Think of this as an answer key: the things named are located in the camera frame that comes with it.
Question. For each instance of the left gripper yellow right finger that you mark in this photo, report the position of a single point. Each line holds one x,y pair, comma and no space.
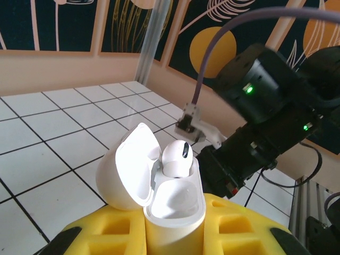
239,233

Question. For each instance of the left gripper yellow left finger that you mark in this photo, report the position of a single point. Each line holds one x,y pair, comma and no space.
111,233

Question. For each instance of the white earbud charging case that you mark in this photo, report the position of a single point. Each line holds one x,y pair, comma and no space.
172,231

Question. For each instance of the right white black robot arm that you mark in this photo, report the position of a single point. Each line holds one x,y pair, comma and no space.
318,233

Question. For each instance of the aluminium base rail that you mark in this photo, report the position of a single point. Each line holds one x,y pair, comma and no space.
300,207

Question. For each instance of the aluminium corner post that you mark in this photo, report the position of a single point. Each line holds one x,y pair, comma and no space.
151,40

